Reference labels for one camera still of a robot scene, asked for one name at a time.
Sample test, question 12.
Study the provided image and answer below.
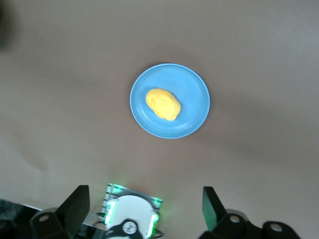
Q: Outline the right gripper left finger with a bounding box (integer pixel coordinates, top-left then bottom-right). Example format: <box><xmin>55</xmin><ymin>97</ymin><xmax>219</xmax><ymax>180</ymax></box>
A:
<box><xmin>29</xmin><ymin>184</ymin><xmax>91</xmax><ymax>239</ymax></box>

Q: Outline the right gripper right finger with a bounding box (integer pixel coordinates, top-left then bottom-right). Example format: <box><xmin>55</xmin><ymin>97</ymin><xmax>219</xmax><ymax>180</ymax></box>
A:
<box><xmin>199</xmin><ymin>186</ymin><xmax>299</xmax><ymax>239</ymax></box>

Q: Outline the yellow potato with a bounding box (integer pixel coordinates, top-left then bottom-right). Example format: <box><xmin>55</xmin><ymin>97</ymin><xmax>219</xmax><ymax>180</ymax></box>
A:
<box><xmin>145</xmin><ymin>88</ymin><xmax>182</xmax><ymax>121</ymax></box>

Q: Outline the blue round plate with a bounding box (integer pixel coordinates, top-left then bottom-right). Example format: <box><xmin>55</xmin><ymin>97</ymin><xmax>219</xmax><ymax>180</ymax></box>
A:
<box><xmin>129</xmin><ymin>63</ymin><xmax>211</xmax><ymax>139</ymax></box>

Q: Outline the brown table cover sheet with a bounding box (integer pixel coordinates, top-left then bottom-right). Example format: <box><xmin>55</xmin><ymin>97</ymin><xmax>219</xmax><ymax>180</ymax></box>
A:
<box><xmin>0</xmin><ymin>0</ymin><xmax>319</xmax><ymax>239</ymax></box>

